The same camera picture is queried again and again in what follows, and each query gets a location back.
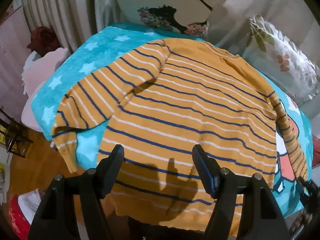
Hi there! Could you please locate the orange striped knit sweater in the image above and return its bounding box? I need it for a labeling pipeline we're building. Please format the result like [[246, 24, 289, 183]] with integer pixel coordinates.
[[51, 38, 308, 231]]

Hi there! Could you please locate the red and white bag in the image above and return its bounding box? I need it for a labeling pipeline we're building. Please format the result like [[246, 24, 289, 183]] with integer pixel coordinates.
[[9, 189, 41, 239]]

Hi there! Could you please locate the black metal rack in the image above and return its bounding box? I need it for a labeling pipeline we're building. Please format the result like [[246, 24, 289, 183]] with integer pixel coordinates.
[[1, 107, 34, 158]]

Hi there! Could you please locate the white floral leaf pillow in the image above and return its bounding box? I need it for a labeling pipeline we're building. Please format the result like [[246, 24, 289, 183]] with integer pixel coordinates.
[[242, 15, 319, 103]]

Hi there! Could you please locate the pink cloud shaped cushion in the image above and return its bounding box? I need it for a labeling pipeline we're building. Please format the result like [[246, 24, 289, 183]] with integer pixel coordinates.
[[21, 47, 70, 132]]

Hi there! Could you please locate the turquoise cartoon star blanket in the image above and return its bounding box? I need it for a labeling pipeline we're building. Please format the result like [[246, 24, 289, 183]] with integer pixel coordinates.
[[31, 23, 313, 217]]

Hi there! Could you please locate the dark red plush toy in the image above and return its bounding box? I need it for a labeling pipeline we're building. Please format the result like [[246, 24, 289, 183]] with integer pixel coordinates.
[[27, 26, 61, 57]]

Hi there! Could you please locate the striped beige curtain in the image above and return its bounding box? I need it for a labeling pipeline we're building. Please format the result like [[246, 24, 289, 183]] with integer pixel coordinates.
[[16, 0, 97, 52]]

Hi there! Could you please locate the cream crane print pillow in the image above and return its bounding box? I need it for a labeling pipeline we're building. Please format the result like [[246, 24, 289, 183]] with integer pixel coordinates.
[[117, 0, 214, 40]]

